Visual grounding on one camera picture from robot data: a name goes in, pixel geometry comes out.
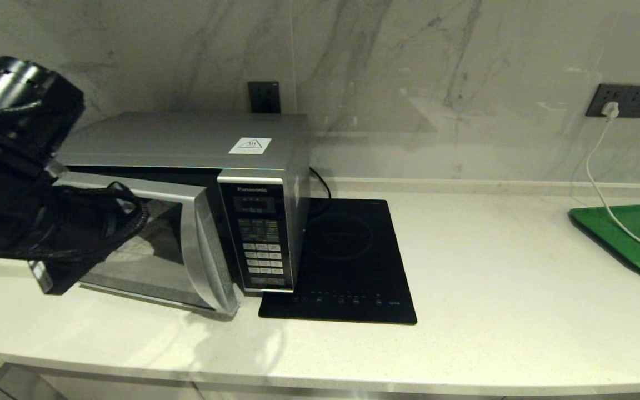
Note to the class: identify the black single wall socket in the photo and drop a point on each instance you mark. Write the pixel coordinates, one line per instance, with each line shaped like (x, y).
(264, 97)

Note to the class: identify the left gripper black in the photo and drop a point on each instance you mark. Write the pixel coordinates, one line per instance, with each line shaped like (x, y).
(78, 272)

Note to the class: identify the white warning sticker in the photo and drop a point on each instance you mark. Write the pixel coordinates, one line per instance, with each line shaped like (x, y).
(250, 145)

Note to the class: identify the white charger plug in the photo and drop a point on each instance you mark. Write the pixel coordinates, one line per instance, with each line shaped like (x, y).
(610, 110)

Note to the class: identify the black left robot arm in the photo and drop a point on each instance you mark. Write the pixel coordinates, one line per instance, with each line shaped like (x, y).
(14, 166)

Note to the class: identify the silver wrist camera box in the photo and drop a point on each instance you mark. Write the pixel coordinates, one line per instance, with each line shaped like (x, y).
(40, 276)

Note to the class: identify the black wide wall socket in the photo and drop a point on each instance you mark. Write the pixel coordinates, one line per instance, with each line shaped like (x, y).
(636, 100)

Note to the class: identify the silver microwave oven body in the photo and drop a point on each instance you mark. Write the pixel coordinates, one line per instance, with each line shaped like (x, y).
(186, 139)

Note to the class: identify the black induction cooktop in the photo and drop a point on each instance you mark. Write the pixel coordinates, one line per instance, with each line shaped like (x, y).
(348, 261)

